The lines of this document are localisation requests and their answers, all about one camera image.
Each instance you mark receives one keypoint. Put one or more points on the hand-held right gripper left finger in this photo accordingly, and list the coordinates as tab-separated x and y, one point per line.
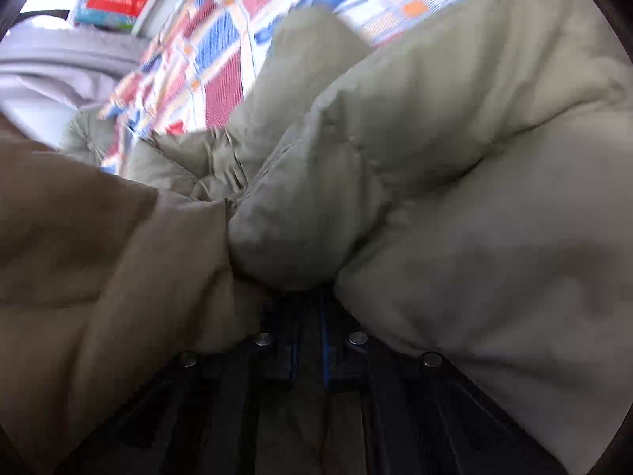
291	356

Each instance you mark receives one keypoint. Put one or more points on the leaf patchwork quilt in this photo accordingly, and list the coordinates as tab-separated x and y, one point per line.
222	34

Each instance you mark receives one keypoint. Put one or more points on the teal patterned box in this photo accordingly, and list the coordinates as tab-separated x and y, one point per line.
106	20

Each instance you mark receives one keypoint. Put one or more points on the round green pleated cushion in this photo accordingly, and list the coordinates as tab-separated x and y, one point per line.
84	134

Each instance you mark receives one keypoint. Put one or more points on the khaki puffer jacket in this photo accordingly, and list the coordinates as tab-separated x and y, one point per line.
445	183

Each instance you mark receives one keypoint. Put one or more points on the grey cloth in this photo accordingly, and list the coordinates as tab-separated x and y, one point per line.
54	69

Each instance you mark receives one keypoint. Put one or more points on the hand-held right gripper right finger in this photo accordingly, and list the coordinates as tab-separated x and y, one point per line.
328	361

